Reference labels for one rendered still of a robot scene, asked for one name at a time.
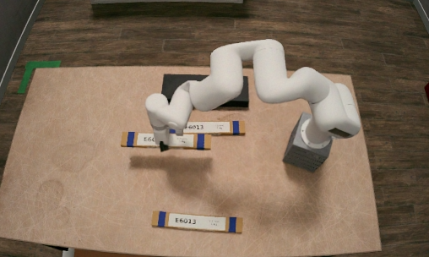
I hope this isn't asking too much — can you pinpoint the tan flat pack with white e6013 label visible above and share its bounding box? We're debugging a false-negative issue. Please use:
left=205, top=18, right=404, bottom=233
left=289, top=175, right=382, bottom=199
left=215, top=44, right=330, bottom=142
left=151, top=211, right=243, bottom=233

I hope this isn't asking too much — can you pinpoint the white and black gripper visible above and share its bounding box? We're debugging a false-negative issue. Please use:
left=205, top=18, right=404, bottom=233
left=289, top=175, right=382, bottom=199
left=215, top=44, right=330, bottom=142
left=153, top=128, right=170, bottom=152

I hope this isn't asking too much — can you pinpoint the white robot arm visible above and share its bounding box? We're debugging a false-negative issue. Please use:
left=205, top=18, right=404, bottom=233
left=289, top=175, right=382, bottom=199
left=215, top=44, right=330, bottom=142
left=145, top=40, right=361, bottom=149

